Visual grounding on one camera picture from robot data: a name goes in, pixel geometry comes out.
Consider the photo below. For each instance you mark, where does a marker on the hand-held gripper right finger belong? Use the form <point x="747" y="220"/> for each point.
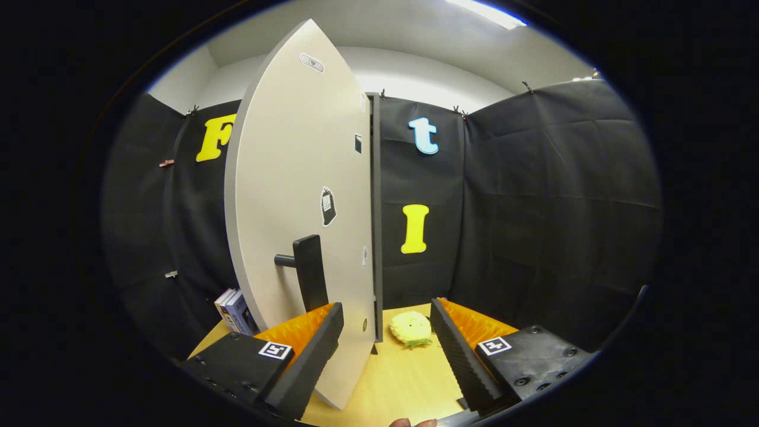
<point x="462" y="362"/>

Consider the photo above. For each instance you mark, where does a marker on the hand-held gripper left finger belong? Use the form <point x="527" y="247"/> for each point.
<point x="311" y="356"/>

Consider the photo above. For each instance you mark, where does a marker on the dark grey shoe cabinet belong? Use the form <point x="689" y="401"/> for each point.
<point x="376" y="207"/>

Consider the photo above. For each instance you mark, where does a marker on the beige shoe cabinet door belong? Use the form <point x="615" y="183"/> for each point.
<point x="284" y="148"/>

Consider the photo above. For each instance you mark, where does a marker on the yellow bumpy round toy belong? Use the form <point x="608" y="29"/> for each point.
<point x="411" y="329"/>

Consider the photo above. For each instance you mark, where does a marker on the blue book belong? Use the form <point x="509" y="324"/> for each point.
<point x="240" y="314"/>

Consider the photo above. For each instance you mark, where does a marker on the black backdrop cloth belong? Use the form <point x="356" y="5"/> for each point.
<point x="563" y="207"/>

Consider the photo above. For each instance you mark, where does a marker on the small ceiling light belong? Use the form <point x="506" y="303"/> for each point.
<point x="592" y="76"/>

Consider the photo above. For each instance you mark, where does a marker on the long ceiling light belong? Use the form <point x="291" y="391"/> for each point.
<point x="486" y="13"/>

